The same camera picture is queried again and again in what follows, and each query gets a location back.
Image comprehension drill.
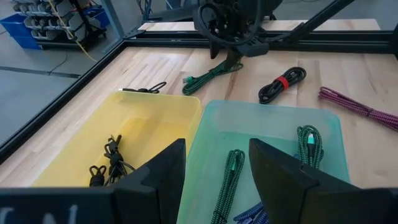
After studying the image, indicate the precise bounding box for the yellow translucent plastic bin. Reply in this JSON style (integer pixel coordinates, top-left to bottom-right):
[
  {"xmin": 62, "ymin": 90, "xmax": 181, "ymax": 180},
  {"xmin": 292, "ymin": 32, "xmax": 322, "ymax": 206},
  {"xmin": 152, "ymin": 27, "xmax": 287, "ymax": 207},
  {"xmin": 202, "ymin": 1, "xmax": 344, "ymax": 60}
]
[{"xmin": 30, "ymin": 90, "xmax": 203, "ymax": 188}]

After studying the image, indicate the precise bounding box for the blue storage bin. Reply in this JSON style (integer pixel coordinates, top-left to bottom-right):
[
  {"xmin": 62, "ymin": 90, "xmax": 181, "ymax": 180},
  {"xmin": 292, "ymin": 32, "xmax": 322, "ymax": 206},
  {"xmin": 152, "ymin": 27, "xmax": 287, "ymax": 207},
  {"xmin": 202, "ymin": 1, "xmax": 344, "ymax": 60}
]
[
  {"xmin": 0, "ymin": 12, "xmax": 43, "ymax": 50},
  {"xmin": 82, "ymin": 5, "xmax": 111, "ymax": 29}
]

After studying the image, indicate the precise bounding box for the indigo braided cable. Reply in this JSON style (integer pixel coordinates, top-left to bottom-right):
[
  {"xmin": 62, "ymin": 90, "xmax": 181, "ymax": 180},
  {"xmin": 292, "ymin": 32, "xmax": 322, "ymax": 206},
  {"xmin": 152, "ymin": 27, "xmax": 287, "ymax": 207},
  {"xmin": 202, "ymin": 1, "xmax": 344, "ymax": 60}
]
[{"xmin": 233, "ymin": 201, "xmax": 271, "ymax": 224}]

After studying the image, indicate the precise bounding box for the green braided cable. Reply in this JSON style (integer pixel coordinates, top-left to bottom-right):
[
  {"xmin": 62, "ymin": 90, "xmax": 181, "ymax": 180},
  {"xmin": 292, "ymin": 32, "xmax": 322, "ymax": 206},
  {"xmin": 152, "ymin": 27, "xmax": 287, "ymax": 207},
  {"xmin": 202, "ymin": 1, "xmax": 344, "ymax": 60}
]
[
  {"xmin": 182, "ymin": 60, "xmax": 244, "ymax": 96},
  {"xmin": 210, "ymin": 149, "xmax": 246, "ymax": 224},
  {"xmin": 296, "ymin": 124, "xmax": 325, "ymax": 170}
]

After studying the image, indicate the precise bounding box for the yellow extension cable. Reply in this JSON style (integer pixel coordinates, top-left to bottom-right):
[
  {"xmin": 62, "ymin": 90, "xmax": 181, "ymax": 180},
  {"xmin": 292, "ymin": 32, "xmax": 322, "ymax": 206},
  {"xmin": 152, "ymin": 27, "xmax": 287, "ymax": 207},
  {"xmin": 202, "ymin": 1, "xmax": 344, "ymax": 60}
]
[{"xmin": 46, "ymin": 0, "xmax": 98, "ymax": 63}]

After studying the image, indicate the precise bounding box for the black aluminium rig frame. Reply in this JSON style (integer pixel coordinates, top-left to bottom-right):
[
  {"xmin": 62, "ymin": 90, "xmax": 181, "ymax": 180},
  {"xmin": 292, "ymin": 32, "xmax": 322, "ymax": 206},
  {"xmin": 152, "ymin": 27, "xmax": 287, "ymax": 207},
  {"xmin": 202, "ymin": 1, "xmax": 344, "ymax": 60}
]
[{"xmin": 0, "ymin": 0, "xmax": 398, "ymax": 164}]

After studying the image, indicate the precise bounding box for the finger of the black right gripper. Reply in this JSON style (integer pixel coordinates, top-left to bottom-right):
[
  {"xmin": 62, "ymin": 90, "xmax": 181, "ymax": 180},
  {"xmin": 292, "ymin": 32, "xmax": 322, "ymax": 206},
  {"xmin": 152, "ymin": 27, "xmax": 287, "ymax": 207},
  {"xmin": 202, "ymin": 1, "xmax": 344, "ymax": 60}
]
[
  {"xmin": 223, "ymin": 49, "xmax": 243, "ymax": 71},
  {"xmin": 209, "ymin": 39, "xmax": 223, "ymax": 60}
]

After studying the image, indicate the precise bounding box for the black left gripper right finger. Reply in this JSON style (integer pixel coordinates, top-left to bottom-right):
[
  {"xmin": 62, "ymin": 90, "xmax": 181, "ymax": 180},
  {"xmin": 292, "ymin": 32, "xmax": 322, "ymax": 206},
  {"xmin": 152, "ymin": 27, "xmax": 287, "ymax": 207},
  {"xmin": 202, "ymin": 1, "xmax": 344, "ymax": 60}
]
[{"xmin": 248, "ymin": 138, "xmax": 361, "ymax": 224}]

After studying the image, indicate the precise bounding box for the black cable with red tie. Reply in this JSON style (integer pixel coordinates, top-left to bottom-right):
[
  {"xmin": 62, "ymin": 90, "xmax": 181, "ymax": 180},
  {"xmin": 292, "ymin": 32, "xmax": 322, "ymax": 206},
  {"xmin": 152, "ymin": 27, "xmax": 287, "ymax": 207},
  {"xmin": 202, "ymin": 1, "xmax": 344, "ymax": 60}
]
[{"xmin": 258, "ymin": 66, "xmax": 307, "ymax": 105}]

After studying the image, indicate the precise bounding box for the green translucent plastic bin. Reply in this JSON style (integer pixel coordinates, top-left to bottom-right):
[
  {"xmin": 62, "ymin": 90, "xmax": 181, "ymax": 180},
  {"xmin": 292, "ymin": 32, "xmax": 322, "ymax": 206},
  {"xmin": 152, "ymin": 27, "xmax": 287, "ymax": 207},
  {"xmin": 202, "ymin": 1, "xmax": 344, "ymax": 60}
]
[{"xmin": 176, "ymin": 99, "xmax": 351, "ymax": 224}]

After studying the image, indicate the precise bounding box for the grey parts rack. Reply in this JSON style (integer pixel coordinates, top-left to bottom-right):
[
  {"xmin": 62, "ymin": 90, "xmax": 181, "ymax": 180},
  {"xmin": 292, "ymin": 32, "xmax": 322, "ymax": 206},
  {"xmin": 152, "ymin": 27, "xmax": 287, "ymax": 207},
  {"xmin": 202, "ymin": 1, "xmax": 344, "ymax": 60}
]
[{"xmin": 11, "ymin": 0, "xmax": 96, "ymax": 50}]

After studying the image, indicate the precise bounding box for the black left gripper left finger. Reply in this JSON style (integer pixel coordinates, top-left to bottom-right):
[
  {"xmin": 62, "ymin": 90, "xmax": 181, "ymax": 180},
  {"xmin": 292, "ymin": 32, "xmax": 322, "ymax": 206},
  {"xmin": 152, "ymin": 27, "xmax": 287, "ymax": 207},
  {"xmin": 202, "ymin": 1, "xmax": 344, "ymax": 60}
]
[{"xmin": 111, "ymin": 138, "xmax": 187, "ymax": 224}]

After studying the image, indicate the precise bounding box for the magenta braided cable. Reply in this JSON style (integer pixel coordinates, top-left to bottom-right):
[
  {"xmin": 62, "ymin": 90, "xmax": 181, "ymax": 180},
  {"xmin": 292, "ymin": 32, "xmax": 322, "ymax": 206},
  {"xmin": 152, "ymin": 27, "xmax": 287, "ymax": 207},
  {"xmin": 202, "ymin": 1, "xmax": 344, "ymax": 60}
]
[{"xmin": 318, "ymin": 86, "xmax": 398, "ymax": 132}]

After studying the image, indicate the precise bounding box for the thin black USB cable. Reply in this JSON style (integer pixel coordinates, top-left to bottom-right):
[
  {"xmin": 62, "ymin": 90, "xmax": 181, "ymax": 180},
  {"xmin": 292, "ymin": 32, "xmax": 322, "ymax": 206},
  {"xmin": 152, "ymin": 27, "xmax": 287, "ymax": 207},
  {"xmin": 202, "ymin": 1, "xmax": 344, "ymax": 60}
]
[
  {"xmin": 89, "ymin": 165, "xmax": 108, "ymax": 187},
  {"xmin": 103, "ymin": 134, "xmax": 137, "ymax": 186},
  {"xmin": 119, "ymin": 81, "xmax": 168, "ymax": 95}
]

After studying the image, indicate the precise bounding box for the grey desk leg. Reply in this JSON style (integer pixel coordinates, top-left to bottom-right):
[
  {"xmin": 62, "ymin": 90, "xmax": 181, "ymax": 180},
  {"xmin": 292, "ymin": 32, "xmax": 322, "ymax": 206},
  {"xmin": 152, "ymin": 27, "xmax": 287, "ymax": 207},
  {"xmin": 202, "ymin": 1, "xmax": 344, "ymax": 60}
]
[{"xmin": 99, "ymin": 0, "xmax": 126, "ymax": 40}]

